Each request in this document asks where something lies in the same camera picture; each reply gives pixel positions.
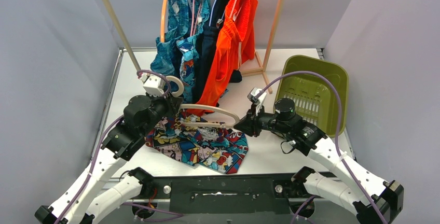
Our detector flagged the pink wire hanger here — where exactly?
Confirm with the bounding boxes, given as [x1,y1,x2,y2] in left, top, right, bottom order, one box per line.
[229,0,242,22]

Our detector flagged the navy blue shorts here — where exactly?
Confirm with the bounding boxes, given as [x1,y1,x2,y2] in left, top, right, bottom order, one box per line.
[192,0,230,103]

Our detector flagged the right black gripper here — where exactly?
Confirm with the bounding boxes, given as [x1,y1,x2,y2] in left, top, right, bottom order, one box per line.
[235,102,290,136]

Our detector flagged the comic print shorts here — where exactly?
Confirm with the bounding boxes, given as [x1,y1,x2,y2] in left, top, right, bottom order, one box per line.
[145,111,249,174]

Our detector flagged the green plastic basket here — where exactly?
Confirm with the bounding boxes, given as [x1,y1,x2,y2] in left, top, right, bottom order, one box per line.
[275,55,349,137]

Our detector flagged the aluminium frame rail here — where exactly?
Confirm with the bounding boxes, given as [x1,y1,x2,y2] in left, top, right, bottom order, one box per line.
[91,48,126,159]

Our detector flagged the light blue hanger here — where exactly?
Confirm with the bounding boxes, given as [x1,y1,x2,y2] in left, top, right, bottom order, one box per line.
[208,0,224,26]

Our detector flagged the purple cable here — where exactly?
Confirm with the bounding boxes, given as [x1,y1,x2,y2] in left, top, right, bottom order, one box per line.
[256,71,389,224]
[53,70,185,224]

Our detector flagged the light blue shark shorts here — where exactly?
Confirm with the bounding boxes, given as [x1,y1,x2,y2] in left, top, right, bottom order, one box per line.
[176,0,211,104]

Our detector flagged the teal shark print shorts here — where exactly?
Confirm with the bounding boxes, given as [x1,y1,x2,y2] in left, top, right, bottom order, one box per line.
[150,0,191,78]

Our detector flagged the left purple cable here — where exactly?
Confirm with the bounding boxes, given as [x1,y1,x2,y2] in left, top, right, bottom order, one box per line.
[53,70,185,224]

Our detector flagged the orange wooden hanger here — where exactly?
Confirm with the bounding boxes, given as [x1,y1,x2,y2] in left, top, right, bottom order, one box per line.
[159,0,168,43]

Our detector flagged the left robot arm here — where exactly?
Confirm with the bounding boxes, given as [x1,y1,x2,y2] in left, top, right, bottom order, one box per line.
[35,95,183,223]

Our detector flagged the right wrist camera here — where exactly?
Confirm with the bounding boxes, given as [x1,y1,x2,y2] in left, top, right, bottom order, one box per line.
[247,87,267,106]

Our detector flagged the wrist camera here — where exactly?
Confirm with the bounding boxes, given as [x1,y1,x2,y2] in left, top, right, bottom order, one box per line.
[140,73,166,96]
[247,87,267,106]

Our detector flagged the light wooden hanger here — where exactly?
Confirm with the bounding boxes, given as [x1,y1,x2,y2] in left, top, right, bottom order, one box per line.
[161,75,241,129]

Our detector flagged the orange shorts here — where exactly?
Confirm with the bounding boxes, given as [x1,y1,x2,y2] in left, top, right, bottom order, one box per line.
[195,0,258,106]

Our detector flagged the wooden clothes rack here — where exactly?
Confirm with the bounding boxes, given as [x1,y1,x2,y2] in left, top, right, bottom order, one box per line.
[101,0,284,86]

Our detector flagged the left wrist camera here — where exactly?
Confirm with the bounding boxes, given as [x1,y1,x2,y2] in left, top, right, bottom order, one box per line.
[140,73,166,96]

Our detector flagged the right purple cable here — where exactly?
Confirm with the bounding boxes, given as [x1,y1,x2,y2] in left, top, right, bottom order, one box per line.
[256,71,389,224]

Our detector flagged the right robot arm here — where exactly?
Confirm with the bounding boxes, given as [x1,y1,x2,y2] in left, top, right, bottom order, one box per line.
[234,98,404,223]

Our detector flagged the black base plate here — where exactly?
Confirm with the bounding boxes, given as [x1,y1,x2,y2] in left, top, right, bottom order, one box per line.
[134,173,310,215]

